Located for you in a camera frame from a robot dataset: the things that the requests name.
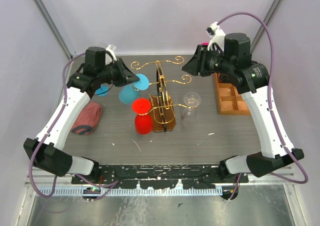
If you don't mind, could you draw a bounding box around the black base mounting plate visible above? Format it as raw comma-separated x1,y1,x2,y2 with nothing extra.
71,164,250,189

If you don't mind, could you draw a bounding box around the left aluminium corner post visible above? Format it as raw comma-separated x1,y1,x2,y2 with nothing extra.
26,0,76,60

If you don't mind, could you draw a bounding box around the red wine glass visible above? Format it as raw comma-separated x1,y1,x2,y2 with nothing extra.
131,98,153,135

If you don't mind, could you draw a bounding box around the light blue wine glass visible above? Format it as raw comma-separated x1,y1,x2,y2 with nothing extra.
118,74,150,105
94,85,111,97

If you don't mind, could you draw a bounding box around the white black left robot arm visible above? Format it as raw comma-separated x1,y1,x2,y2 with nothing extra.
23,45,139,184

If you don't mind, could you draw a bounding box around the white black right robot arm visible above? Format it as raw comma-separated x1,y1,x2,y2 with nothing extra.
182,33,305,183

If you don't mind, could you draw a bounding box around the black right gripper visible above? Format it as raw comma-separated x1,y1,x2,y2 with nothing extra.
181,44,234,77

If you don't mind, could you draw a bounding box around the clear wine glass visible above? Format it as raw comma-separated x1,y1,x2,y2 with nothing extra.
98,42,109,48
181,92,201,127

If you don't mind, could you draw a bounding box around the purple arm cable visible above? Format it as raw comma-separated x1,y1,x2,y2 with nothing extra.
28,52,120,201
217,12,309,202

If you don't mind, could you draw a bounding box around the gold wire wine glass rack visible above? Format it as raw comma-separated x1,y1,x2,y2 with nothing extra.
130,56,186,133

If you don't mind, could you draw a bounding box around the aluminium front rail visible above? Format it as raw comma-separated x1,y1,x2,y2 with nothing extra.
32,164,294,201

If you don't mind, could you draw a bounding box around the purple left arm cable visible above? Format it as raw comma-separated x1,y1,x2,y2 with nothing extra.
28,52,120,201

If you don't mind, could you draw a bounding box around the right aluminium corner post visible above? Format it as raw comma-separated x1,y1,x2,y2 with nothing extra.
251,0,284,51

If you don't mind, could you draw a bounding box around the folded red t-shirt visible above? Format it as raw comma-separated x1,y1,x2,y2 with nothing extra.
71,102,102,135

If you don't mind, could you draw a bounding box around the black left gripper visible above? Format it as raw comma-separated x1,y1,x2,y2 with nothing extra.
99,58,141,87

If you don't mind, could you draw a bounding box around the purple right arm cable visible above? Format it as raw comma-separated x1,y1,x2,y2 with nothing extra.
217,12,309,202

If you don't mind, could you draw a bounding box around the clear front wine glass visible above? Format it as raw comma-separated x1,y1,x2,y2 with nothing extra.
181,92,201,127

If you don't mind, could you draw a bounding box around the aluminium corner post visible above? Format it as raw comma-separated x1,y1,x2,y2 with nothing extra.
26,0,76,60
251,0,284,51

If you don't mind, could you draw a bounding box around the wooden compartment tray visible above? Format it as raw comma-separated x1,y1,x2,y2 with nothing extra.
213,74,251,116

